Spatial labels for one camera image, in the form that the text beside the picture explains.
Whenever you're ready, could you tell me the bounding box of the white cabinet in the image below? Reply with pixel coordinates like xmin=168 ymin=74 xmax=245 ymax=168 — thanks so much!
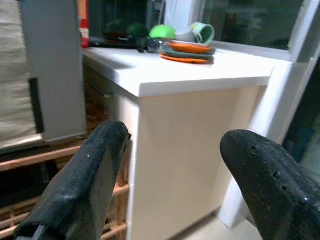
xmin=82 ymin=46 xmax=293 ymax=240

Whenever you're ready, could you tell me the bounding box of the white ceramic mug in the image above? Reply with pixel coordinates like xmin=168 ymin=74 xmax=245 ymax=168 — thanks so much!
xmin=175 ymin=29 xmax=197 ymax=44

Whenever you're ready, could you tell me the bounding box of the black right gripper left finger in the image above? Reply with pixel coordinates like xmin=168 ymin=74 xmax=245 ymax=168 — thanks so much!
xmin=13 ymin=119 xmax=133 ymax=240

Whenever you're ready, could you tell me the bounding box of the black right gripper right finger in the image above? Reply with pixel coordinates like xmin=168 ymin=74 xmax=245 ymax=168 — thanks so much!
xmin=219 ymin=129 xmax=320 ymax=240

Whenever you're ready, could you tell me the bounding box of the silver mini fridge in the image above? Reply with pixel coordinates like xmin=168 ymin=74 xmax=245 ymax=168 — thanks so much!
xmin=0 ymin=0 xmax=43 ymax=151

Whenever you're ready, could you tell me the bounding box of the green ceramic mug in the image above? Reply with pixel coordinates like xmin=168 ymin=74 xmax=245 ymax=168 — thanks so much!
xmin=191 ymin=21 xmax=216 ymax=47

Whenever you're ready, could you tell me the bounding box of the orange plate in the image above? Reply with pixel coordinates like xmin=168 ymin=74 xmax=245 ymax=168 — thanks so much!
xmin=166 ymin=40 xmax=214 ymax=54

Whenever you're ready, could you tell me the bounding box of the wooden wine rack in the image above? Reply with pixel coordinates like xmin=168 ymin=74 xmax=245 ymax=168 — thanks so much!
xmin=0 ymin=136 xmax=131 ymax=240

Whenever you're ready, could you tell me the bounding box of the teal green plate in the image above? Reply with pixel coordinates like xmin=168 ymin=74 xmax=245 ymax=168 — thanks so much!
xmin=161 ymin=46 xmax=216 ymax=61

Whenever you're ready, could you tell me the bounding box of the white framed window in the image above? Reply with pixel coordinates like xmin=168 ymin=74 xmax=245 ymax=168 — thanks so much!
xmin=199 ymin=0 xmax=320 ymax=62

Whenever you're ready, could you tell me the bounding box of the bright green bowl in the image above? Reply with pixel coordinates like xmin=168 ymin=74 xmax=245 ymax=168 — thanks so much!
xmin=148 ymin=24 xmax=177 ymax=41

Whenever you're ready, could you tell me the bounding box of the glass sliding door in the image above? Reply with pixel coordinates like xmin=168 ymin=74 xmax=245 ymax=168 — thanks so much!
xmin=279 ymin=56 xmax=320 ymax=176

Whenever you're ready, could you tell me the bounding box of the black microwave oven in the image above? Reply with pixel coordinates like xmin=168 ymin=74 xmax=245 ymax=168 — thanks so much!
xmin=88 ymin=0 xmax=166 ymax=50

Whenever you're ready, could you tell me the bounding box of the red cardboard box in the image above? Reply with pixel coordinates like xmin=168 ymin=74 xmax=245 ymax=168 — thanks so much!
xmin=77 ymin=0 xmax=91 ymax=49

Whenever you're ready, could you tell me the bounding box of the mini fridge door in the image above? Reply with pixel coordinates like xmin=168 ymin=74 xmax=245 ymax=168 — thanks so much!
xmin=20 ymin=0 xmax=88 ymax=143

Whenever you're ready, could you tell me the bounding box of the black fridge door handle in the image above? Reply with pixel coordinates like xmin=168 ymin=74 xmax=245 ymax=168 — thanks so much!
xmin=28 ymin=77 xmax=45 ymax=134

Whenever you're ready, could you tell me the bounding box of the white hanging cloth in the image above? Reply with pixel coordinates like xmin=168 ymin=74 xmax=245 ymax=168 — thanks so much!
xmin=163 ymin=0 xmax=204 ymax=35

